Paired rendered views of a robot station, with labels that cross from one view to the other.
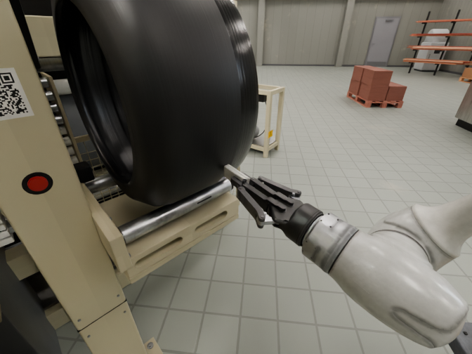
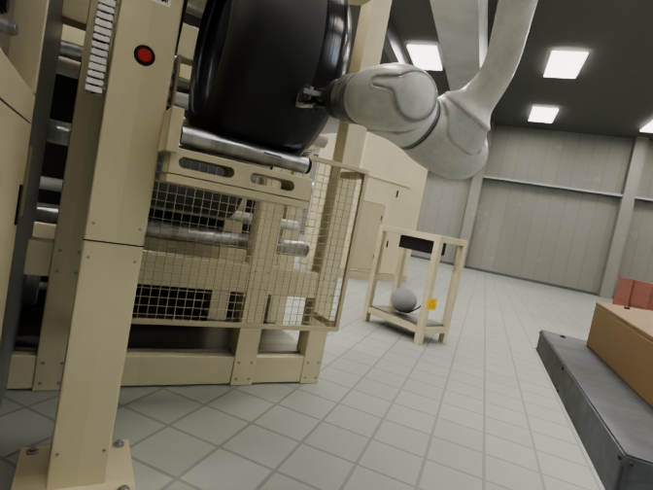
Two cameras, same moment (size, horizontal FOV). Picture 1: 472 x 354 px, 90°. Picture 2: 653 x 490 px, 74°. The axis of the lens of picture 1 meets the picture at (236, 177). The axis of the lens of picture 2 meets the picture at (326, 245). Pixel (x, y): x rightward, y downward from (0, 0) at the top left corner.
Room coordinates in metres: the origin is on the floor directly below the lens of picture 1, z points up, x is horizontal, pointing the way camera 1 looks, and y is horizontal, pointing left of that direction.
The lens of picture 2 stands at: (-0.49, -0.35, 0.77)
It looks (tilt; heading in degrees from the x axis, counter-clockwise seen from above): 4 degrees down; 14
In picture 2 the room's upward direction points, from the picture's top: 11 degrees clockwise
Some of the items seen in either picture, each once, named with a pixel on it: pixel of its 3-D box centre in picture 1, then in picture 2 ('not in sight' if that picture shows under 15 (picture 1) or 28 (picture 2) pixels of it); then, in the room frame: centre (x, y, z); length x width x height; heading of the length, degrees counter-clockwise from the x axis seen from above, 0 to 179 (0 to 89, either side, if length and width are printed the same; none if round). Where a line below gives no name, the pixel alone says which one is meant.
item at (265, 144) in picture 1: (254, 119); (412, 281); (2.99, -0.24, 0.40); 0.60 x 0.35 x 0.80; 54
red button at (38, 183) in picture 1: (37, 182); (144, 55); (0.38, 0.38, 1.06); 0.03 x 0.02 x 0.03; 133
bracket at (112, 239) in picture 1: (93, 211); (162, 136); (0.50, 0.38, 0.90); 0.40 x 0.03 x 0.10; 43
